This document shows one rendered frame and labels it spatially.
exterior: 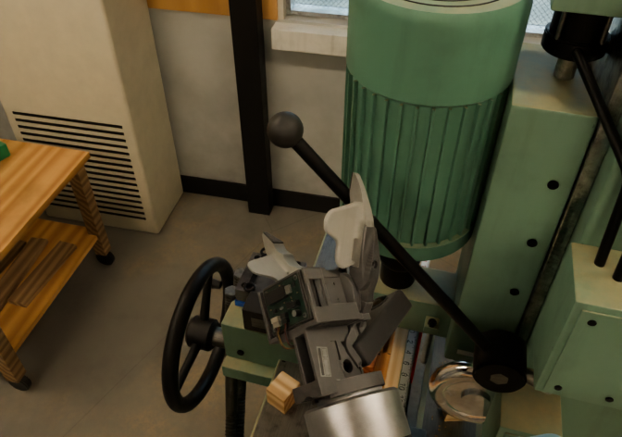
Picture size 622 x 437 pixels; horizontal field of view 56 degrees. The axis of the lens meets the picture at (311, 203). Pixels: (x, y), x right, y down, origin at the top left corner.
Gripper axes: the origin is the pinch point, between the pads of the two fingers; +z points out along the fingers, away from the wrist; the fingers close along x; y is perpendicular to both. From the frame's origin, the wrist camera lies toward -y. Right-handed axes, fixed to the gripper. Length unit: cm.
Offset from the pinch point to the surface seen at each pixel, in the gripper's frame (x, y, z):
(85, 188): 137, -40, 75
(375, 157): -6.7, -4.5, 2.6
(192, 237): 151, -89, 64
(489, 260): -7.2, -19.3, -9.3
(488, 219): -10.9, -15.4, -6.0
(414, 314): 10.3, -26.1, -10.6
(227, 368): 42.0, -15.2, -9.0
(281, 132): -7.0, 8.9, 3.2
